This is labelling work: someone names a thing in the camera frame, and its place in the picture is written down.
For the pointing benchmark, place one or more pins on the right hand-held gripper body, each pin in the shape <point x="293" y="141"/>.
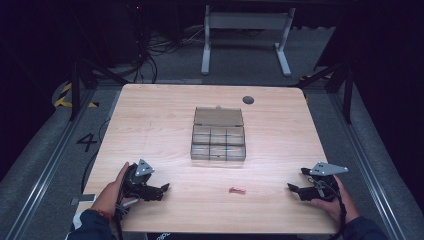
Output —
<point x="325" y="181"/>

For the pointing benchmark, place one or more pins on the clear plastic compartment box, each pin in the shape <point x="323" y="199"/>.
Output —
<point x="218" y="136"/>

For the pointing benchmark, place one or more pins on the yellow black hazard tape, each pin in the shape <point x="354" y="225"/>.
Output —
<point x="63" y="96"/>

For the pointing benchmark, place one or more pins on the white metal table frame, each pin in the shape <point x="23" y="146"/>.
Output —
<point x="246" y="21"/>

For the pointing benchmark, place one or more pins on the person's left hand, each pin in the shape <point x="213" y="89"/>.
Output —
<point x="111" y="196"/>

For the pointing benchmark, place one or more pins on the aluminium floor rail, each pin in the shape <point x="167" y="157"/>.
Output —
<point x="363" y="166"/>
<point x="46" y="166"/>

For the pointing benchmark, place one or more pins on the small pink object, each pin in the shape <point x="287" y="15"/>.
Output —
<point x="237" y="190"/>

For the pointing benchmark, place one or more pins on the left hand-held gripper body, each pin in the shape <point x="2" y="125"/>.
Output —
<point x="140" y="173"/>

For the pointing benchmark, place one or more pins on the black metal stand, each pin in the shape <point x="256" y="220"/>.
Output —
<point x="76" y="90"/>
<point x="346" y="86"/>

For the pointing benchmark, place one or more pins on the person's right hand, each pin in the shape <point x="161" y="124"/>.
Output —
<point x="340" y="203"/>

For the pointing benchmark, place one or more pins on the red wristband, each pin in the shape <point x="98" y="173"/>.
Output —
<point x="104" y="214"/>

